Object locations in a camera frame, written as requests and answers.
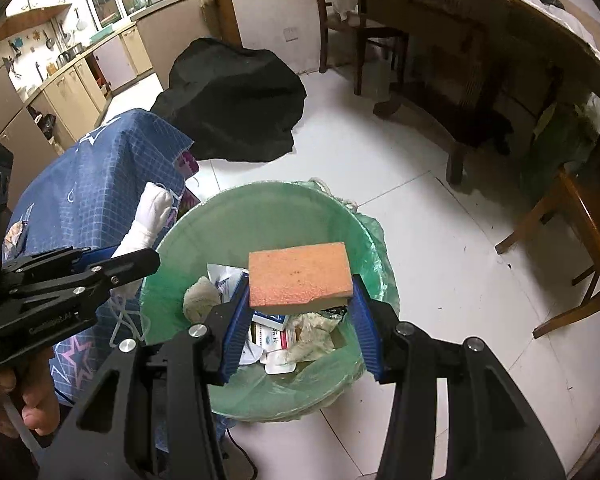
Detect white rolled cloth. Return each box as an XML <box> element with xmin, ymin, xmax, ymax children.
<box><xmin>111</xmin><ymin>181</ymin><xmax>176</xmax><ymax>261</ymax></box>

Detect black cable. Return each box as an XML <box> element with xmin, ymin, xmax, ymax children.
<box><xmin>222</xmin><ymin>417</ymin><xmax>258</xmax><ymax>480</ymax></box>

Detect crumpled white cloth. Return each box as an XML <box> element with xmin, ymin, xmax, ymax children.
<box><xmin>325</xmin><ymin>0</ymin><xmax>366</xmax><ymax>21</ymax></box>

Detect beige kitchen cabinets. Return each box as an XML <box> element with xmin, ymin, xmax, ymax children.
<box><xmin>25</xmin><ymin>10</ymin><xmax>226</xmax><ymax>141</ymax></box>

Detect white paper packet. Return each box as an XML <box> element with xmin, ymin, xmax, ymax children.
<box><xmin>207</xmin><ymin>262</ymin><xmax>248</xmax><ymax>301</ymax></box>

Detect white crumpled tissue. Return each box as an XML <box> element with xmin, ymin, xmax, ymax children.
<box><xmin>182</xmin><ymin>280</ymin><xmax>223</xmax><ymax>326</ymax></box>

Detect black plastic bag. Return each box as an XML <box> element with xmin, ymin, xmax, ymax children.
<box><xmin>32</xmin><ymin>110</ymin><xmax>57</xmax><ymax>142</ymax></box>

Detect translucent plastic strip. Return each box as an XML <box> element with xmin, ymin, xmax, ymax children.
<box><xmin>0</xmin><ymin>392</ymin><xmax>43</xmax><ymax>451</ymax></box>

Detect black bag on floor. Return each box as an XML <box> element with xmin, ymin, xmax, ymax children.
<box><xmin>150</xmin><ymin>37</ymin><xmax>308</xmax><ymax>163</ymax></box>

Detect pink printed bag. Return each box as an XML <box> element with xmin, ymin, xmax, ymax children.
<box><xmin>175</xmin><ymin>151</ymin><xmax>201</xmax><ymax>206</ymax></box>

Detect light wooden chair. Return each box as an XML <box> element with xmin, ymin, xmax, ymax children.
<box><xmin>495</xmin><ymin>165</ymin><xmax>600</xmax><ymax>338</ymax></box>

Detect dark wooden chair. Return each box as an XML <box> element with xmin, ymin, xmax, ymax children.
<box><xmin>307</xmin><ymin>0</ymin><xmax>411</xmax><ymax>96</ymax></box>

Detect blue printed cloth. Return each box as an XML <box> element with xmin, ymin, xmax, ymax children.
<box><xmin>2</xmin><ymin>107</ymin><xmax>231</xmax><ymax>411</ymax></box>

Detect blue white medicine box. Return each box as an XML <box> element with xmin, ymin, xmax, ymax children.
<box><xmin>252</xmin><ymin>310</ymin><xmax>288</xmax><ymax>331</ymax></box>

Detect person's left hand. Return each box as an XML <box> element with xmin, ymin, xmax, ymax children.
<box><xmin>0</xmin><ymin>347</ymin><xmax>62</xmax><ymax>438</ymax></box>

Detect wooden door frame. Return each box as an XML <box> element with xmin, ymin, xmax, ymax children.
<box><xmin>222</xmin><ymin>0</ymin><xmax>243</xmax><ymax>48</ymax></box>

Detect orange sponge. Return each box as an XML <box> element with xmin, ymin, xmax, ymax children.
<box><xmin>247</xmin><ymin>241</ymin><xmax>356</xmax><ymax>310</ymax></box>

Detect green trash bin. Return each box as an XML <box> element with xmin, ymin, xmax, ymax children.
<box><xmin>140</xmin><ymin>177</ymin><xmax>401</xmax><ymax>423</ymax></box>

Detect white drawstring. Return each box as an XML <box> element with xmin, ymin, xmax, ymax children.
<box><xmin>109</xmin><ymin>287</ymin><xmax>147</xmax><ymax>350</ymax></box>

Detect beige crumpled paper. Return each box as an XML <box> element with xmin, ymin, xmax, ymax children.
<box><xmin>290</xmin><ymin>312</ymin><xmax>346</xmax><ymax>361</ymax></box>

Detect tall grey cabinet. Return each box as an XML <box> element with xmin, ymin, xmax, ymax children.
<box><xmin>0</xmin><ymin>30</ymin><xmax>63</xmax><ymax>196</ymax></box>

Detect wooden dining table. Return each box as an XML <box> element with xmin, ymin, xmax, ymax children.
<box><xmin>320</xmin><ymin>0</ymin><xmax>600</xmax><ymax>186</ymax></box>

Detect white pink medicine box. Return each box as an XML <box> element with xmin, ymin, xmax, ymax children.
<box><xmin>250</xmin><ymin>322</ymin><xmax>301</xmax><ymax>351</ymax></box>

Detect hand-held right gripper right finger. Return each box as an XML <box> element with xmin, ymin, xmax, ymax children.
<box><xmin>350</xmin><ymin>274</ymin><xmax>567</xmax><ymax>480</ymax></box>

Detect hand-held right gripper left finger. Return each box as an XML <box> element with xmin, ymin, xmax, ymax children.
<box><xmin>32</xmin><ymin>272</ymin><xmax>253</xmax><ymax>480</ymax></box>

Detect green plastic bag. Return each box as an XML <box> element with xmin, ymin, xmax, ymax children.
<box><xmin>520</xmin><ymin>100</ymin><xmax>600</xmax><ymax>201</ymax></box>

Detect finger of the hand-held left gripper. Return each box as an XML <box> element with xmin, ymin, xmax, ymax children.
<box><xmin>1</xmin><ymin>246</ymin><xmax>118</xmax><ymax>294</ymax></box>
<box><xmin>12</xmin><ymin>247</ymin><xmax>161</xmax><ymax>308</ymax></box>

